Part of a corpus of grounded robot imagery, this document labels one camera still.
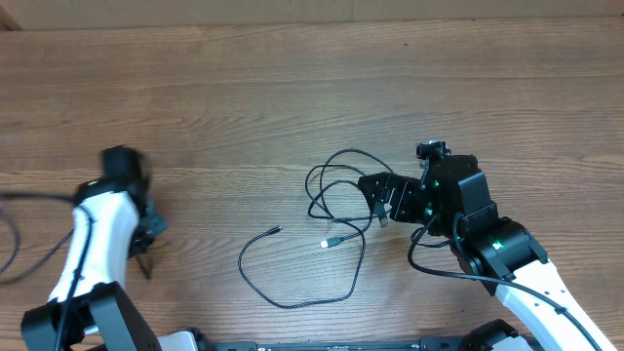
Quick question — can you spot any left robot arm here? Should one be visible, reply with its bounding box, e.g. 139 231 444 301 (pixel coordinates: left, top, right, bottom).
20 145 212 350

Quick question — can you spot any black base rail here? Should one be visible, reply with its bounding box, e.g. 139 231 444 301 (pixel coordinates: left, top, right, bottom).
194 319 537 351

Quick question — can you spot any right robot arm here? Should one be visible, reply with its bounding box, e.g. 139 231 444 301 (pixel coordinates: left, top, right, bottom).
358 154 614 350

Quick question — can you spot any black usb cable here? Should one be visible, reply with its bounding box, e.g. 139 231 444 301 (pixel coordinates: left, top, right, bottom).
237 148 395 310

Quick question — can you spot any left camera cable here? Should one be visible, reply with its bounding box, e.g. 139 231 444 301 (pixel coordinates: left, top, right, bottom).
0 192 97 351

